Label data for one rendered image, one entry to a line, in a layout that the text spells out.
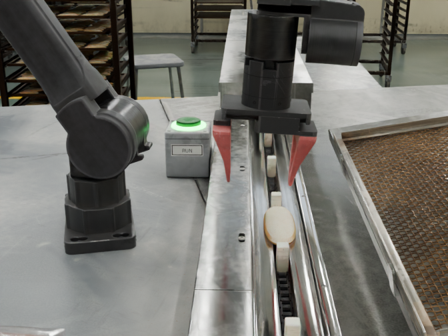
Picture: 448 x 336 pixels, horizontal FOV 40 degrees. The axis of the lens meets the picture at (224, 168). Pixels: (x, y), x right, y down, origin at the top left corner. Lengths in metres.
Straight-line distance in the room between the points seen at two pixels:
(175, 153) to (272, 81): 0.32
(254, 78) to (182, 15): 7.10
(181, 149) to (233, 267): 0.36
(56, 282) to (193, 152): 0.34
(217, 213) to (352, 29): 0.27
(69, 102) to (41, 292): 0.21
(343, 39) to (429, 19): 7.41
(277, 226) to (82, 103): 0.26
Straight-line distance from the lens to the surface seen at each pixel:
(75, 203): 0.79
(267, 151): 1.04
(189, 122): 0.97
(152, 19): 7.84
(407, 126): 0.96
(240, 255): 0.66
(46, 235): 0.83
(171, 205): 0.88
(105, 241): 0.76
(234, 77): 1.22
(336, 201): 0.91
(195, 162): 0.97
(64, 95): 0.74
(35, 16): 0.74
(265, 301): 0.61
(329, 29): 0.68
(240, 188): 0.83
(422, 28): 8.08
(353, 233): 0.82
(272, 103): 0.70
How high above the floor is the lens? 1.18
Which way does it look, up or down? 21 degrees down
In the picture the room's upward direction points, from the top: straight up
